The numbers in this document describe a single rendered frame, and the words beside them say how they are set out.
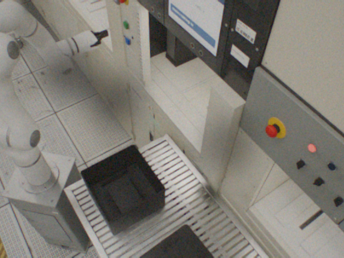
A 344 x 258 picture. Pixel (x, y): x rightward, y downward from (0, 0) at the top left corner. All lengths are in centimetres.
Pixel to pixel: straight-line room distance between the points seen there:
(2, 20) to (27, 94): 200
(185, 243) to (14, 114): 83
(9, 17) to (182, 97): 95
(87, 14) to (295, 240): 191
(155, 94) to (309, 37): 112
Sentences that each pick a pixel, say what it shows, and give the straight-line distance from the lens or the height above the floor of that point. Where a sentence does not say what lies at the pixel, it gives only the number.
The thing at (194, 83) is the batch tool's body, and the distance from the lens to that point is 188.
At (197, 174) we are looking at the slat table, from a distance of 165.
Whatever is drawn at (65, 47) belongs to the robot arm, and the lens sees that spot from 159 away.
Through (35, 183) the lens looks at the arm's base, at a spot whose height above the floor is 79.
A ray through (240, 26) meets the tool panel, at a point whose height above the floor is 164.
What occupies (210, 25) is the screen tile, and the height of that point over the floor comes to 157.
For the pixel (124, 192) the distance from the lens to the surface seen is 160.
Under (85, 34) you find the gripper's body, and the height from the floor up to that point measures 122.
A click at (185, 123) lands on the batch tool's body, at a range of 169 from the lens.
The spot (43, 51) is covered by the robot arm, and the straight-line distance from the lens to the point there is 148.
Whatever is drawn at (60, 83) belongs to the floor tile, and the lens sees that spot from 322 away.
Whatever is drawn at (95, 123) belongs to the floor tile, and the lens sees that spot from 283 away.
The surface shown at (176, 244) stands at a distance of 140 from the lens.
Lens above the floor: 220
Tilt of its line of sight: 53 degrees down
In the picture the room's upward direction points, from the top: 2 degrees clockwise
